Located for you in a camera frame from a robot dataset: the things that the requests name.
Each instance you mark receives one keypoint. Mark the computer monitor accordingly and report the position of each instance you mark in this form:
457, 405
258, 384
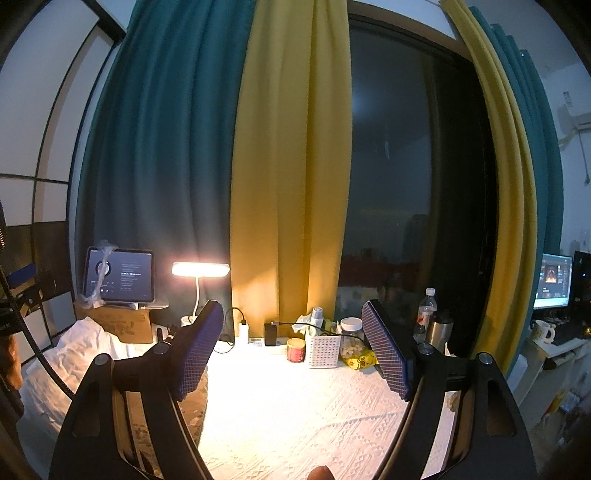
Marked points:
551, 281

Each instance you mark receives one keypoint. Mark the white desk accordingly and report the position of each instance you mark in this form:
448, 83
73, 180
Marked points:
540, 383

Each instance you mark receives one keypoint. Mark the teal curtain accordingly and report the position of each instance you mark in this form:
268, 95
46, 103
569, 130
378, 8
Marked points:
161, 161
547, 207

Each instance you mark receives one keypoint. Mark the red candle jar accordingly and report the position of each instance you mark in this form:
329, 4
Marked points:
296, 350

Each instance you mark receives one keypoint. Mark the white mug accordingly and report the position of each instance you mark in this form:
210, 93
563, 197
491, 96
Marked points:
541, 331

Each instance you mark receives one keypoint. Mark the dark window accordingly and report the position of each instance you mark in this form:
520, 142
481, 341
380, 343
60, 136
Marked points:
415, 184

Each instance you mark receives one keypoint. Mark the person's left forearm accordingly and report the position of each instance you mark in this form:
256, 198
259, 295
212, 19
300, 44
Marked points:
9, 369

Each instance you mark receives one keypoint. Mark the floral beige cloth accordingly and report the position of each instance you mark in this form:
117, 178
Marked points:
196, 415

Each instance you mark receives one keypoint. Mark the white bottle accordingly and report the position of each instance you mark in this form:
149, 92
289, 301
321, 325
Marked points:
317, 318

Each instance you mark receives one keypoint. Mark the white plastic basket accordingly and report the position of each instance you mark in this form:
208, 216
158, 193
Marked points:
323, 353

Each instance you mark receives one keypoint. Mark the white crumpled sheet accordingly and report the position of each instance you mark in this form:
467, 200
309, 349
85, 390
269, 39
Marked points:
69, 350

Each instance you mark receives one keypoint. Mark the yellow snack bag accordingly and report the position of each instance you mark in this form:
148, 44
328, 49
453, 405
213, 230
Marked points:
360, 362

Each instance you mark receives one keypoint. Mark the black charger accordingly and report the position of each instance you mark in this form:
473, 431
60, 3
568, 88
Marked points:
270, 334

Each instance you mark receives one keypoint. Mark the yellow curtain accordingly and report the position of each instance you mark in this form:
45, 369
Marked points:
508, 207
286, 184

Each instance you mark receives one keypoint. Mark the steel tumbler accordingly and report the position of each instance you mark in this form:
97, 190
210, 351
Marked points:
438, 332

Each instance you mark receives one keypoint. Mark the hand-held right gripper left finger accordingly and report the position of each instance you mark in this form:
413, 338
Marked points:
198, 350

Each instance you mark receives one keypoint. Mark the cardboard box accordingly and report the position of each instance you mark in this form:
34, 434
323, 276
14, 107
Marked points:
120, 323

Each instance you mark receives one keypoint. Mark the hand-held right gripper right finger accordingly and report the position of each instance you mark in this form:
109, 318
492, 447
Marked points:
385, 350

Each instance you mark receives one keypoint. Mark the white desk lamp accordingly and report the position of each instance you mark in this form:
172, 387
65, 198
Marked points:
201, 270

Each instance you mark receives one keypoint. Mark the crumpled tissue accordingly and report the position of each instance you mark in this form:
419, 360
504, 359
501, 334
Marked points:
302, 323

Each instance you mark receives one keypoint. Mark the white air conditioner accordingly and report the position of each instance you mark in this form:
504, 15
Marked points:
575, 120

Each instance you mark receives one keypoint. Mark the tablet computer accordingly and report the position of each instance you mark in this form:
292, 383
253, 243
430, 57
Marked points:
120, 274

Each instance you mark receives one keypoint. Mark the glass jar with white lid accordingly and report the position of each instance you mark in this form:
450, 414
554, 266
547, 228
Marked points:
353, 337

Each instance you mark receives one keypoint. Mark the clear water bottle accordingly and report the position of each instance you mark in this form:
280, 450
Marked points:
425, 314

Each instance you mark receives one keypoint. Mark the white charger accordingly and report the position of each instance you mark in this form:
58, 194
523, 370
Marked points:
243, 333

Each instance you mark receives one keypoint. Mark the black computer case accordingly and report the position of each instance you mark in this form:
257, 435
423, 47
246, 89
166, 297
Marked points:
582, 277

